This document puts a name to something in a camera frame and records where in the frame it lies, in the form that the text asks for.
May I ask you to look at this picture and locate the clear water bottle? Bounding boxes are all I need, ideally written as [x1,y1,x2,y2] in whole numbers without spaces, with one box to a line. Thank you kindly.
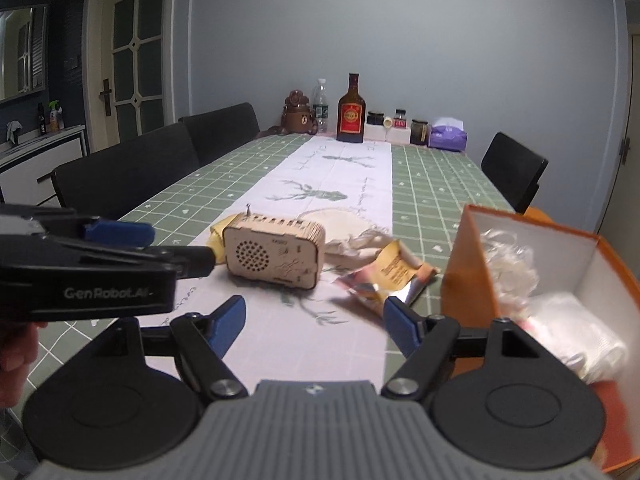
[312,78,329,134]

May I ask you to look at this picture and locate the framed wall mirror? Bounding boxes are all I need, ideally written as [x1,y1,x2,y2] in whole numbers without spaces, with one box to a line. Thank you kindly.
[0,4,51,106]

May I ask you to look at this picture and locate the wooden radio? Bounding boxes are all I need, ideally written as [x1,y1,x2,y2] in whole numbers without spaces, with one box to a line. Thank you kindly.
[221,203,327,291]

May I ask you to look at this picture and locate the brown liquor bottle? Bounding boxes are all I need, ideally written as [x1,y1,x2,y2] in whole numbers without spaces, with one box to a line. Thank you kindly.
[337,73,366,143]

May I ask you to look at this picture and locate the brown bear container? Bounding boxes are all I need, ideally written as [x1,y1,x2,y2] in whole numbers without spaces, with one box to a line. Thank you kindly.
[281,90,316,135]

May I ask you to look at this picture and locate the white box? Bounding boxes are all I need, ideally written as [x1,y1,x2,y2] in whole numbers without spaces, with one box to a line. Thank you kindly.
[364,124,413,145]

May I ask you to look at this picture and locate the orange cardboard box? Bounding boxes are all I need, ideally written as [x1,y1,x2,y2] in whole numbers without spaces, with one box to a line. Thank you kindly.
[442,203,640,476]

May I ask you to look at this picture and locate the white cabinet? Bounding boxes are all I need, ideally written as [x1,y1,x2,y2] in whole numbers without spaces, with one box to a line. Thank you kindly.
[0,125,91,208]

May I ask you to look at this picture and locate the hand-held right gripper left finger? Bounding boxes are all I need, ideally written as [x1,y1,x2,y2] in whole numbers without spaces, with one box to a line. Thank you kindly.
[62,295,249,401]

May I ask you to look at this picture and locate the yellow packet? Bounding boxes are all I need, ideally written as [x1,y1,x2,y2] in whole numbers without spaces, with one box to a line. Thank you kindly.
[207,213,238,253]

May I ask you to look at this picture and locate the plain cream door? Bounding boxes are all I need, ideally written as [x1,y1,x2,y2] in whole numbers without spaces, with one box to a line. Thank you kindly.
[620,30,640,221]

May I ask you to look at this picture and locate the purple tissue pack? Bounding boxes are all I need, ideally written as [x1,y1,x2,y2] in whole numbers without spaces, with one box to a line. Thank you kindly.
[429,116,469,152]

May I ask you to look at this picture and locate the glass pane door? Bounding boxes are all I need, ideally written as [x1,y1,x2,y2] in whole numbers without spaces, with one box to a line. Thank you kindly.
[85,0,176,156]

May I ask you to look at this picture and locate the orange snack packet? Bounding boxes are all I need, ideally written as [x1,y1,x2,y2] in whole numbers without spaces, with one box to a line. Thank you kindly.
[334,240,441,313]

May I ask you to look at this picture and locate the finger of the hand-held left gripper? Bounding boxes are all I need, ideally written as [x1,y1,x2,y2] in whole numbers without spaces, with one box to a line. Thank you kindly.
[50,240,218,281]
[75,215,156,248]

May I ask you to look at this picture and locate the white plastic bag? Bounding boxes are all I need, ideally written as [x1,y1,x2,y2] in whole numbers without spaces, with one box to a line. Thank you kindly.
[525,292,630,386]

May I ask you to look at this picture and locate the white deer print table runner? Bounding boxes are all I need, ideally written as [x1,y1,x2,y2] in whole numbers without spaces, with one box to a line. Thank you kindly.
[165,137,396,396]

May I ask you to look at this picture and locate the beige drawstring cloth bag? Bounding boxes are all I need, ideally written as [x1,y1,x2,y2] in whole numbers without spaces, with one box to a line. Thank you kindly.
[300,207,396,263]

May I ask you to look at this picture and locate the black chair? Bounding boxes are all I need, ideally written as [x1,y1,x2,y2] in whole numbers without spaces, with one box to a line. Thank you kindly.
[51,122,201,221]
[481,132,549,215]
[178,102,261,166]

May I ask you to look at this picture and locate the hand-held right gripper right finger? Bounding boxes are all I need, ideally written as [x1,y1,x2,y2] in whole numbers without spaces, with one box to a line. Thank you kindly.
[379,296,567,403]

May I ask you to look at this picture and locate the person's left hand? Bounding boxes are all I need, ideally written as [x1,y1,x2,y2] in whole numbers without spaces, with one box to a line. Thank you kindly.
[0,321,42,408]

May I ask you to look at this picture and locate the clear plastic bag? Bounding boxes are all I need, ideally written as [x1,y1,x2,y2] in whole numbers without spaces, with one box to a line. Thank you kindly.
[479,229,538,321]

